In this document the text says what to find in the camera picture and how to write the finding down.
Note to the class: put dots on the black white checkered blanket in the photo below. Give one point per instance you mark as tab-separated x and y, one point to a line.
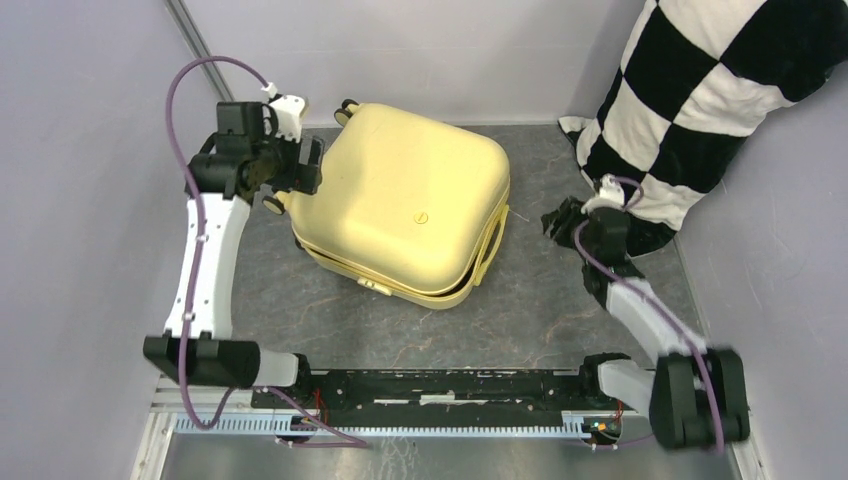
695	80

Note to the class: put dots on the yellow hard-shell suitcase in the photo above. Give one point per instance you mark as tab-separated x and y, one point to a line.
408	206

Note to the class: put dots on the aluminium frame rail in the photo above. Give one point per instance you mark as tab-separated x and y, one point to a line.
193	37

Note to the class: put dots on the wrist white camera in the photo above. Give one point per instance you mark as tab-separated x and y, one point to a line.
289	111
609	194

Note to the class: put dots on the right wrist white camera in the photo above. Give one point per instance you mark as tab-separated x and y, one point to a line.
609	194

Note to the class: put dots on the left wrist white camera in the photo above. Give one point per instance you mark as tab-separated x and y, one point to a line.
289	111

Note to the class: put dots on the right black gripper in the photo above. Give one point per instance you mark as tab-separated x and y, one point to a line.
567	213

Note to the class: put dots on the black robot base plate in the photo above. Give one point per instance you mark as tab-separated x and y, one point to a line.
452	398

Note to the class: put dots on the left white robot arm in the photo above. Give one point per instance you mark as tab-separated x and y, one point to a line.
196	347

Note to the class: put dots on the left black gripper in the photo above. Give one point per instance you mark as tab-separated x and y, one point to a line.
300	177

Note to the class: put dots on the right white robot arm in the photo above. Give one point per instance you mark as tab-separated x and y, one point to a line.
694	396

